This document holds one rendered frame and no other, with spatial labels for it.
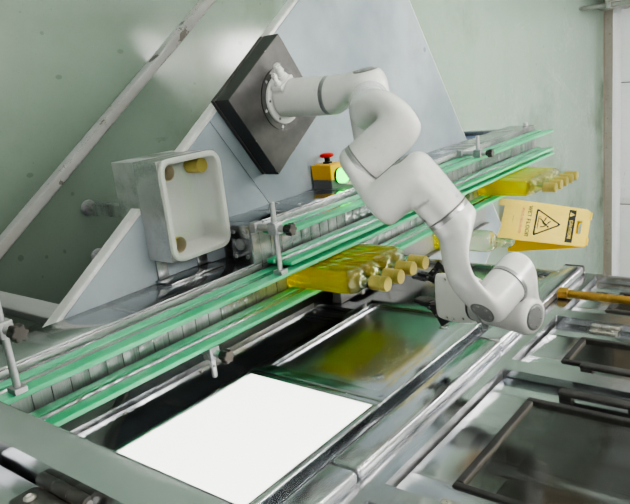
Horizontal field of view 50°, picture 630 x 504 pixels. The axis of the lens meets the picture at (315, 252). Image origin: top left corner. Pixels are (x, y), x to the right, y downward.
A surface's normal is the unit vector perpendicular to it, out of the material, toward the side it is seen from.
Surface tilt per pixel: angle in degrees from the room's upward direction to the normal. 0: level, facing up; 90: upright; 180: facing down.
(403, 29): 0
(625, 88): 90
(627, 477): 90
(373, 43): 0
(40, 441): 90
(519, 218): 79
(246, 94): 1
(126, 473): 90
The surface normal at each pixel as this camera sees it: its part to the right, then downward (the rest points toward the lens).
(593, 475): -0.11, -0.96
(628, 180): -0.62, 0.27
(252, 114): 0.78, 0.09
